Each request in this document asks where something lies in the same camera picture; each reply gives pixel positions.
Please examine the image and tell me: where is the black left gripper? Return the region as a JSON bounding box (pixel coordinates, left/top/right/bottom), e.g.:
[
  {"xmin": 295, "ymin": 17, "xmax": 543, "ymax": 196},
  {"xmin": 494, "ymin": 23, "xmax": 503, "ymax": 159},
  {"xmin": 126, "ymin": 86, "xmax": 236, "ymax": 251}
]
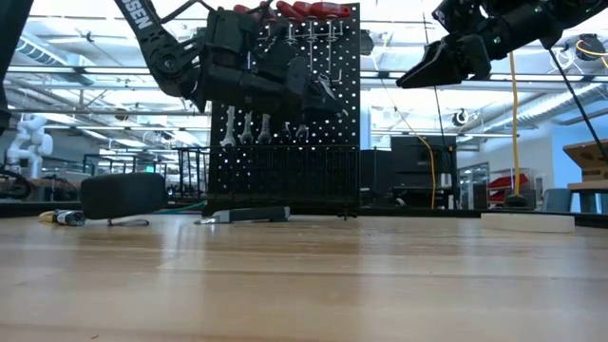
[{"xmin": 196, "ymin": 9, "xmax": 347, "ymax": 119}]

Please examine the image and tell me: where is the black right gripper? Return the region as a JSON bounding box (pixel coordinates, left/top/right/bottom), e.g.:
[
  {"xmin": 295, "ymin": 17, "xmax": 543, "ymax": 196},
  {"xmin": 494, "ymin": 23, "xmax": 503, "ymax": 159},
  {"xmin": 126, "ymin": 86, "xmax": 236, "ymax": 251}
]
[{"xmin": 395, "ymin": 0, "xmax": 565, "ymax": 90}]

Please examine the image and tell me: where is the black grey utility knife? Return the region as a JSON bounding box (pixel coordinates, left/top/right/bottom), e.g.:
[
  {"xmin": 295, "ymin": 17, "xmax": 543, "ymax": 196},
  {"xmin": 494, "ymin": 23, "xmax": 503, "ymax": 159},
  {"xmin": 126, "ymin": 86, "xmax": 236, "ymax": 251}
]
[{"xmin": 194, "ymin": 205, "xmax": 292, "ymax": 226}]

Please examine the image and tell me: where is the yellow black tape measure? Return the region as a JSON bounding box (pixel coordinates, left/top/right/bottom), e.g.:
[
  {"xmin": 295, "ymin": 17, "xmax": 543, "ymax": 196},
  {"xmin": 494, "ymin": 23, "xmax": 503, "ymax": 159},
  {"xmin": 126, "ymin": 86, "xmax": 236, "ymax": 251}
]
[{"xmin": 79, "ymin": 171, "xmax": 168, "ymax": 227}]

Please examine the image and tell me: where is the black metal pegboard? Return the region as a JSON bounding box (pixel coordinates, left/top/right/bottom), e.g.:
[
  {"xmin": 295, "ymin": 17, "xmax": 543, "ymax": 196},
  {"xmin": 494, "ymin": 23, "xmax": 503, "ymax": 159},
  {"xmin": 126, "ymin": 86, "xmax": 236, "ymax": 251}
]
[{"xmin": 207, "ymin": 2, "xmax": 361, "ymax": 216}]

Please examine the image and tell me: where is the black equipment cabinet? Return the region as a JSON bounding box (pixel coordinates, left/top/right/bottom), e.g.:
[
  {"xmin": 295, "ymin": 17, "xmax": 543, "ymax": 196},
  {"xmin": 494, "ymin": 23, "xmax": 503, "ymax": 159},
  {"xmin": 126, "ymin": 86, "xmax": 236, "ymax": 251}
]
[{"xmin": 389, "ymin": 135, "xmax": 460, "ymax": 210}]

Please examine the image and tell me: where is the red plastic bin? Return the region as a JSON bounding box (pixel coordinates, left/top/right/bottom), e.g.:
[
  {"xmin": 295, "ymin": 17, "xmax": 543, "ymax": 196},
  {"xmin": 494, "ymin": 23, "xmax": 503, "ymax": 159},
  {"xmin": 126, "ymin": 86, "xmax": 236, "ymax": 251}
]
[{"xmin": 486, "ymin": 173, "xmax": 529, "ymax": 204}]

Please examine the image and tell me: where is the cardboard box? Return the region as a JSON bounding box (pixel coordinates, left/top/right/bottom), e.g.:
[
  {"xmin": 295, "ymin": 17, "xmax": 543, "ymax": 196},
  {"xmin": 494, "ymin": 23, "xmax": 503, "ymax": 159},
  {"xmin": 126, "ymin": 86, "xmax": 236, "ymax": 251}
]
[{"xmin": 562, "ymin": 139, "xmax": 608, "ymax": 182}]

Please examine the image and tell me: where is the grey plastic bin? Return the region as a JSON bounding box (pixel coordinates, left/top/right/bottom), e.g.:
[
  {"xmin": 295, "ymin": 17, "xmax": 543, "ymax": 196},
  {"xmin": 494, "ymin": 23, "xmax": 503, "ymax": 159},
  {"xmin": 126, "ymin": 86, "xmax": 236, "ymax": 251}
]
[{"xmin": 541, "ymin": 188, "xmax": 574, "ymax": 213}]

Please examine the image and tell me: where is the white tape roll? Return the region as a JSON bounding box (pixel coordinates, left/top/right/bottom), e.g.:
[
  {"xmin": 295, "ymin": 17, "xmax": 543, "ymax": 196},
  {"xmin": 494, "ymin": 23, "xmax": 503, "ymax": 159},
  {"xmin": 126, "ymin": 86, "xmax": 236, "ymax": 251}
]
[{"xmin": 480, "ymin": 212, "xmax": 577, "ymax": 234}]

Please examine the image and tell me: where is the wooden workbench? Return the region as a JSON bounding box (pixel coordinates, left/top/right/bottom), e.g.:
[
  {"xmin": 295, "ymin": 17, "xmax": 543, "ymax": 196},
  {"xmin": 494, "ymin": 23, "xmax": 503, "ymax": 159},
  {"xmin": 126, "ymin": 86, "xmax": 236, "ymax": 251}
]
[{"xmin": 567, "ymin": 180, "xmax": 608, "ymax": 215}]

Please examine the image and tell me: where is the black round wheel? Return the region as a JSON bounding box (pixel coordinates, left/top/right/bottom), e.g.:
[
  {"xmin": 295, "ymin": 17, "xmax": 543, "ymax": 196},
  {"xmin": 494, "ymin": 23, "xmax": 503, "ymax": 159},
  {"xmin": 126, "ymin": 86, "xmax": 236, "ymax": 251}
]
[{"xmin": 0, "ymin": 169, "xmax": 33, "ymax": 200}]

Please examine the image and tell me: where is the yellow hanging cable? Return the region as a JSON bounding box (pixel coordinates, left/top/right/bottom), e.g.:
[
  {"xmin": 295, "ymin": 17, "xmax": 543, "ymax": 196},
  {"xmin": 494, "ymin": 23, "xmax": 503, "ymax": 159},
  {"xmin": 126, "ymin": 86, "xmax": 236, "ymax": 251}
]
[{"xmin": 379, "ymin": 80, "xmax": 437, "ymax": 210}]

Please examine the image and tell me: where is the black aluminium frame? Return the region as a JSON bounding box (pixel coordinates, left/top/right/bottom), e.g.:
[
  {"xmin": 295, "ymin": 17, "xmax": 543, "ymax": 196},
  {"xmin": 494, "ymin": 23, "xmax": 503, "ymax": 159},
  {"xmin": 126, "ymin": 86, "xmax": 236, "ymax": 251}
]
[{"xmin": 0, "ymin": 199, "xmax": 608, "ymax": 229}]

